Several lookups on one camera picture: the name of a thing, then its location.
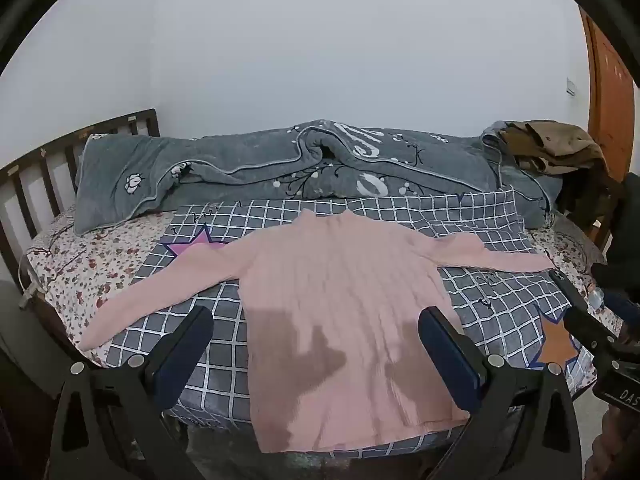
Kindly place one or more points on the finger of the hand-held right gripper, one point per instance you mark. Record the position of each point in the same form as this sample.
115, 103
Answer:
567, 290
590, 327

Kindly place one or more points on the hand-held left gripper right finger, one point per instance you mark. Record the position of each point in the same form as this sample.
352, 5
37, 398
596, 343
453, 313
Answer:
445, 360

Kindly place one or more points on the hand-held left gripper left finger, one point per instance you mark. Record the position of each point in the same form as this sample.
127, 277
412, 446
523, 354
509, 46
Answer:
182, 360

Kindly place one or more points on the pink knit sweater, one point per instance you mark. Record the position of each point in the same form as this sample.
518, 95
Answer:
340, 285

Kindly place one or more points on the person's right forearm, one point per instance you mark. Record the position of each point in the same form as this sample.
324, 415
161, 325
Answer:
622, 445

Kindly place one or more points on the brown clothes pile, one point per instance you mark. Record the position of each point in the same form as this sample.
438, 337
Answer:
550, 145

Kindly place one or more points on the dark cloth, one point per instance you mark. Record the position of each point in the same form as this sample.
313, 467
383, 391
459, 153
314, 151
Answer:
625, 220

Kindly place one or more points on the dark wooden chair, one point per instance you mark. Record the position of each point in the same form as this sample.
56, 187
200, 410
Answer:
595, 200

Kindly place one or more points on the grey checked blanket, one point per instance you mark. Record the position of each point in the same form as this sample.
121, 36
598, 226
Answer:
450, 220

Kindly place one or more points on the floral bed sheet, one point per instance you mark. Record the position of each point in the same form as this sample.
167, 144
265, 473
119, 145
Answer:
75, 260

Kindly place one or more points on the orange wooden door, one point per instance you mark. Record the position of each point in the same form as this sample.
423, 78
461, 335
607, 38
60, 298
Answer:
610, 100

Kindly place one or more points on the grey printed quilt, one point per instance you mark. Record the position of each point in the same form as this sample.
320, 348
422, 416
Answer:
225, 160

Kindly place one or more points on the dark wooden headboard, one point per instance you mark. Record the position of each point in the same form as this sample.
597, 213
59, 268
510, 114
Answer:
145, 122

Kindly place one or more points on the white wall switch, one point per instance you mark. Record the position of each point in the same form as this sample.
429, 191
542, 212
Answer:
571, 86

